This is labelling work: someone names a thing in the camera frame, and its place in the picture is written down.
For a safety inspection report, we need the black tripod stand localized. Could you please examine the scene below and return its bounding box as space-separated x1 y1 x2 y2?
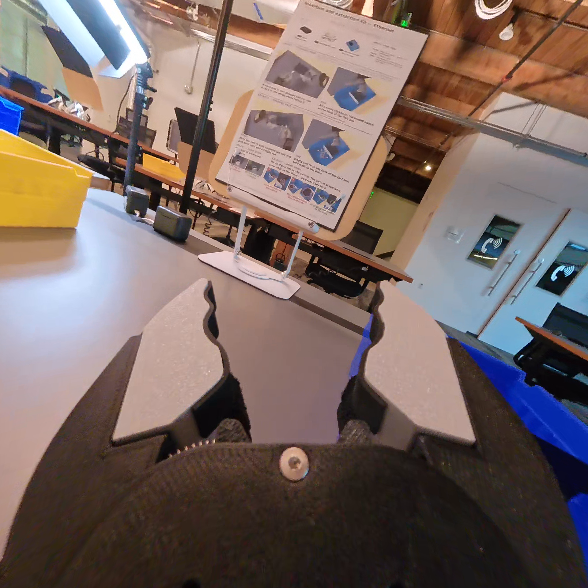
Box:
122 61 158 190

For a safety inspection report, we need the cardboard box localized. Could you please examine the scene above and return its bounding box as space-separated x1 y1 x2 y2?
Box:
61 66 105 112

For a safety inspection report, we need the yellow plastic bin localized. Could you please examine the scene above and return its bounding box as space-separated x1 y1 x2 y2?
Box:
0 129 94 229

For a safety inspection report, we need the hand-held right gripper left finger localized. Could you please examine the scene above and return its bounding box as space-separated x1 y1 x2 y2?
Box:
112 277 252 444

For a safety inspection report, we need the wooden-edged background table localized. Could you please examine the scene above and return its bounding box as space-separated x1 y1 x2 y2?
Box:
0 85 181 162

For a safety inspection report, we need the black floor lamp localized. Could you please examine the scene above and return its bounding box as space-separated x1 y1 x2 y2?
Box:
178 0 234 215

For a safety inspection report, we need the studio light panel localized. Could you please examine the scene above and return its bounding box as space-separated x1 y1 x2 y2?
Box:
39 0 152 79

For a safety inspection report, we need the phone icon door window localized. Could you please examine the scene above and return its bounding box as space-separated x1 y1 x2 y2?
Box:
467 214 523 270
536 240 588 298

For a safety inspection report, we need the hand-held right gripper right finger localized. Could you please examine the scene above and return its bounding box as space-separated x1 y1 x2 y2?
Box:
337 279 477 451

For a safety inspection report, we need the printed instruction sheet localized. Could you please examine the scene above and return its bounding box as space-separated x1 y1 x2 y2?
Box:
215 0 429 232

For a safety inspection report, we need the black power adapter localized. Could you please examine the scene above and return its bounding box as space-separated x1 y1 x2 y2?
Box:
153 205 193 243

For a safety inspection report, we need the long background desk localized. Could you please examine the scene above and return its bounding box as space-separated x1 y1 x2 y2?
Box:
514 315 588 364

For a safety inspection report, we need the white cable coil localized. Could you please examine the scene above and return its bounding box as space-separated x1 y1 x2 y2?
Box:
474 0 515 20

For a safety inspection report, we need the blue plastic bin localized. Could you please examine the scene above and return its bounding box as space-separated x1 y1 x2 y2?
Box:
0 96 25 137
337 312 588 549

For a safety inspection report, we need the brown-edged grey table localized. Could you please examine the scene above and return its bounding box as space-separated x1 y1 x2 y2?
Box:
138 160 414 284

